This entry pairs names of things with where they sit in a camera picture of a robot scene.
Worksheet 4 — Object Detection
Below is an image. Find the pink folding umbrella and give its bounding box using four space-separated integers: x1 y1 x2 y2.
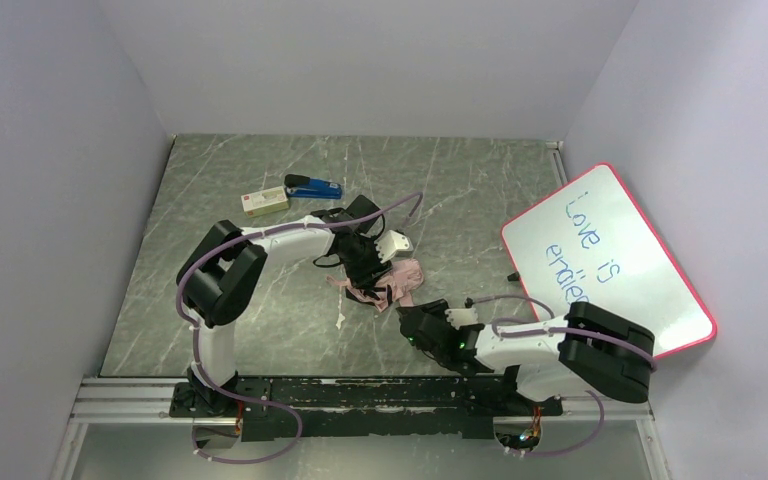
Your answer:
326 259 425 313

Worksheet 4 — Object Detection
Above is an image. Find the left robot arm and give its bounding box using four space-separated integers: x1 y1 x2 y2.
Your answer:
176 196 392 415

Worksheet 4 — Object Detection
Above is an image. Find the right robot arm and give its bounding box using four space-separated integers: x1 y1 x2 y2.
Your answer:
397 300 656 404

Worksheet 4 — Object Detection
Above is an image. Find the blue black stapler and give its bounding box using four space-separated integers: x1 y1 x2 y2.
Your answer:
284 174 343 200

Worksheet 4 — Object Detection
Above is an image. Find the small white box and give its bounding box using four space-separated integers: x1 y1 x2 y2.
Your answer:
241 186 289 217

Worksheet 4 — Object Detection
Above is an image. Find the red framed whiteboard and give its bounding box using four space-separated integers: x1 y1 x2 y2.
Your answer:
500 163 718 358

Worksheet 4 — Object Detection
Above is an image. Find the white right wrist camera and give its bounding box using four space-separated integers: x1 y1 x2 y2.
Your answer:
445 308 481 329

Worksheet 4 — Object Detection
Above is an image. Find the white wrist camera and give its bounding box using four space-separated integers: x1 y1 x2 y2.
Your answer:
374 230 414 263
445 308 481 329

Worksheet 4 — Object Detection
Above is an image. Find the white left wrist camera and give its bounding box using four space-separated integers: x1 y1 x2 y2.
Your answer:
374 230 414 263

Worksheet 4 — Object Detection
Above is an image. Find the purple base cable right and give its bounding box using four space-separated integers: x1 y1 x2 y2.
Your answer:
503 390 607 460

